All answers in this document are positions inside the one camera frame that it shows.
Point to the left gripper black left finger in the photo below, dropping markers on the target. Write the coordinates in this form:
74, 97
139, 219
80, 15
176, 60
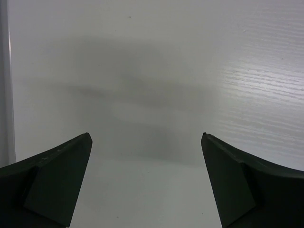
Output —
42, 191

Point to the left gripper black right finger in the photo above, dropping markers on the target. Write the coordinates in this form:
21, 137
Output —
251, 192

